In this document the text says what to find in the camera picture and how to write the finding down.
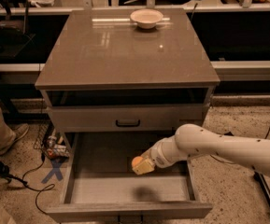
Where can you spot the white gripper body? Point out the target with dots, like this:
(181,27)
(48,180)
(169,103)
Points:
(158,157)

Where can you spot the grey drawer cabinet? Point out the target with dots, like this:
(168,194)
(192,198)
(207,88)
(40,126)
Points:
(102,58)

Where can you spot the black chair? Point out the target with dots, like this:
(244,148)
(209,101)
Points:
(13,32)

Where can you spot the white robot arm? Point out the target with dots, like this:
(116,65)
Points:
(191,140)

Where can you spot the black drawer handle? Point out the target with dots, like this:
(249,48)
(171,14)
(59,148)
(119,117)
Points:
(127,123)

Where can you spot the white bowl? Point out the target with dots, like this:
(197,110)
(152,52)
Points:
(146,18)

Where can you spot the orange fruit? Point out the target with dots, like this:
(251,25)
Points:
(136,160)

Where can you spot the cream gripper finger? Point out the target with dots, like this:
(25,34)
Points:
(144,167)

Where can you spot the wire basket with items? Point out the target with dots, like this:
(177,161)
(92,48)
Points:
(50,143)

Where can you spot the black tripod foot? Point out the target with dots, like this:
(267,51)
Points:
(4,173)

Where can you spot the closed grey drawer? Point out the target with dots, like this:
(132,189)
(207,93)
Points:
(102,118)

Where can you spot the open grey lower drawer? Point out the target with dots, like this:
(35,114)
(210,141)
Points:
(100,184)

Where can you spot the grey shoe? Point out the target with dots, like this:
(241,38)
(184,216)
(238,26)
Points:
(20,131)

